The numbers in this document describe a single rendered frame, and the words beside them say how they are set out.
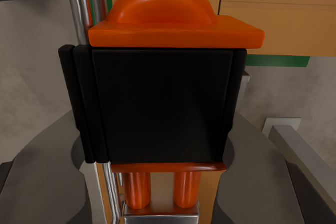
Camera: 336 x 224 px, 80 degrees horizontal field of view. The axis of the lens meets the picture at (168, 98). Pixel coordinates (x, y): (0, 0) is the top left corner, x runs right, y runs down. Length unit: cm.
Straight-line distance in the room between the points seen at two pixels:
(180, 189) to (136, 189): 3
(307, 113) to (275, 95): 36
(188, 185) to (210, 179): 51
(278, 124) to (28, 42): 197
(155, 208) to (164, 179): 3
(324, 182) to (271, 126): 57
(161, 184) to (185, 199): 3
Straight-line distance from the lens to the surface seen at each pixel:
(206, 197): 74
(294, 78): 179
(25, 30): 163
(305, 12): 99
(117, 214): 18
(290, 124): 200
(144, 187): 17
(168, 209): 19
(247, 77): 89
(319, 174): 164
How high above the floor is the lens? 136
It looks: 61 degrees down
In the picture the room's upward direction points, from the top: 176 degrees clockwise
